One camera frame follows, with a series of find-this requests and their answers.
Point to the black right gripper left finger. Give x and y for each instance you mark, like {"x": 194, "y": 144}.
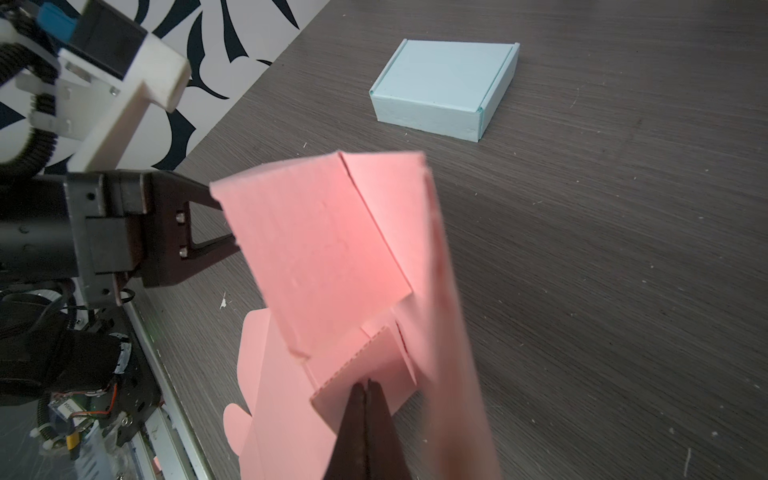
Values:
{"x": 349, "y": 456}

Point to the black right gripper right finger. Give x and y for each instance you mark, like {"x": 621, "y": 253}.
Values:
{"x": 384, "y": 455}

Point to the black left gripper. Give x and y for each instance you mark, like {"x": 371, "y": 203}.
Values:
{"x": 88, "y": 227}

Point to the pink paper box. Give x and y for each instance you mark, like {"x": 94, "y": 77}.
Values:
{"x": 349, "y": 253}

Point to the light blue paper box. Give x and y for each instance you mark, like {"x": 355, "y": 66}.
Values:
{"x": 447, "y": 88}

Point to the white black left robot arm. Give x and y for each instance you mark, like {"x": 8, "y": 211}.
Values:
{"x": 34, "y": 317}

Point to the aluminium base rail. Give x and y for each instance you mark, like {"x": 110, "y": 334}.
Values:
{"x": 171, "y": 450}

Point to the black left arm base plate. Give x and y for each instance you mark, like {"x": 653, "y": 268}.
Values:
{"x": 120, "y": 384}

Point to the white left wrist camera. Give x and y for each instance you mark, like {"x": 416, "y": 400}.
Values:
{"x": 91, "y": 78}

